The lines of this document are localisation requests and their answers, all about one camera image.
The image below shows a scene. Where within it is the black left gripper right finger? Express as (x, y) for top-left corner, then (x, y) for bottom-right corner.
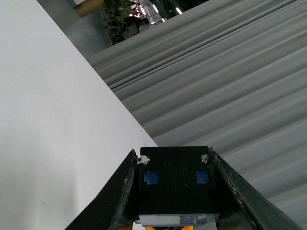
(208, 148), (302, 230)

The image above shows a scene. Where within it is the yellow push button switch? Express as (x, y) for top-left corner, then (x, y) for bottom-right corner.
(137, 146), (220, 230)

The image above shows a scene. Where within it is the right potted plant gold vase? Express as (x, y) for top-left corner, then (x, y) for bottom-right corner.
(74, 0), (130, 18)

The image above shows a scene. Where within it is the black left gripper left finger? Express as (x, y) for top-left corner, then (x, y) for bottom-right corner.
(66, 150), (138, 230)

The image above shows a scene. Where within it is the seated person in background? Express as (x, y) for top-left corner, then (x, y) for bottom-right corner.
(123, 16), (149, 39)

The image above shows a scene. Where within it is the grey curtain right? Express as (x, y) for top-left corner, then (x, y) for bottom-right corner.
(89, 0), (307, 228)

